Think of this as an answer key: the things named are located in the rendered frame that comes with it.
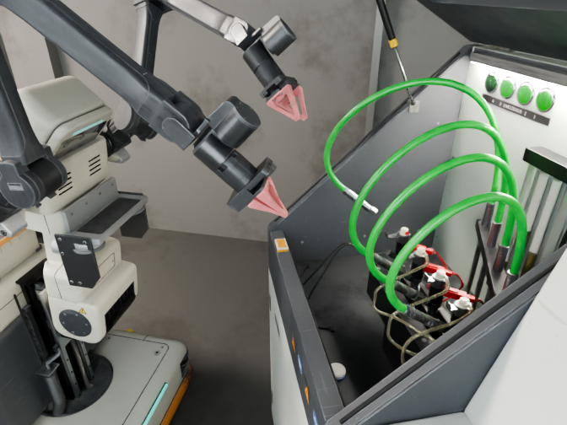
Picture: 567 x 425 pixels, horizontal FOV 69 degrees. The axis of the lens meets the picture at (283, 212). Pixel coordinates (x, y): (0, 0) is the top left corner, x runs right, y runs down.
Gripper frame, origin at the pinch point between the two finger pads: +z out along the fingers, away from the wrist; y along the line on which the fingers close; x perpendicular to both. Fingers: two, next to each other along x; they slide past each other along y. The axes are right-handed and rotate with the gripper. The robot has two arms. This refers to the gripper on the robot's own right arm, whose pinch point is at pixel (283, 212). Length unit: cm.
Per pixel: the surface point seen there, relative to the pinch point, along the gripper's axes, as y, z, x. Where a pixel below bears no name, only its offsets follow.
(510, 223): 27.9, 30.3, 0.8
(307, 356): -15.2, 22.2, -10.1
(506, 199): 30.5, 18.7, -9.7
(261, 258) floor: -109, 60, 156
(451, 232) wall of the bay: 12, 52, 43
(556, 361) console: 22.5, 31.1, -27.0
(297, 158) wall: -48, 31, 174
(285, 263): -20.2, 16.7, 20.2
